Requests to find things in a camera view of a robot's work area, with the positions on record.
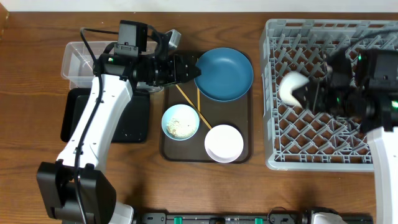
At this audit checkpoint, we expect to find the light blue rice bowl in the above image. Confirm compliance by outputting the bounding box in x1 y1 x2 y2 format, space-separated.
161 104 200 141

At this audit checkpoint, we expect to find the dark brown serving tray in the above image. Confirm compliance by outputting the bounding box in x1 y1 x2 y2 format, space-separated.
160 81 252 164

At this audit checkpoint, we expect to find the white bowl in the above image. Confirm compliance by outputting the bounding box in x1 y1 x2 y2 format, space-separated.
204 124 244 163

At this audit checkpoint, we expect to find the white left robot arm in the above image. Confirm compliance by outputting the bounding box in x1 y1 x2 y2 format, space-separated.
37 53 201 223

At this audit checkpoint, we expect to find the clear plastic bin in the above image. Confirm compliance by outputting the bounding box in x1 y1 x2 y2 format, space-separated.
61 41 164 93

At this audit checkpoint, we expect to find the short wooden chopstick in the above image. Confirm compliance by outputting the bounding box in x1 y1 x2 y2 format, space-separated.
197 88 201 112

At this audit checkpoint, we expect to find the long wooden chopstick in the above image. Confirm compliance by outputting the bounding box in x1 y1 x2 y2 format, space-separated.
176 85 212 129

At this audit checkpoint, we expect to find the white cup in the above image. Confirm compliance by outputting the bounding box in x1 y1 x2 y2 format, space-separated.
279 72 309 108

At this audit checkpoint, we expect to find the black plastic tray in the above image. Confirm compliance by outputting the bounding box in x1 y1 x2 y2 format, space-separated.
60 88 150 143

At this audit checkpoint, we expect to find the grey dishwasher rack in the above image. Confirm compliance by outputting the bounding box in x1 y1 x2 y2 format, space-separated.
259 19 397 172

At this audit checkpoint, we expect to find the blue plate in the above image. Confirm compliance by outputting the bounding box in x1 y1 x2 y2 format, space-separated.
194 47 254 102

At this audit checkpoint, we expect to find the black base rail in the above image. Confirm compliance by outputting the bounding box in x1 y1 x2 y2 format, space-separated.
136 207 374 224

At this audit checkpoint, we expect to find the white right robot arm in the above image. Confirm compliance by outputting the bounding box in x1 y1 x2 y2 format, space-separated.
279 49 397 223

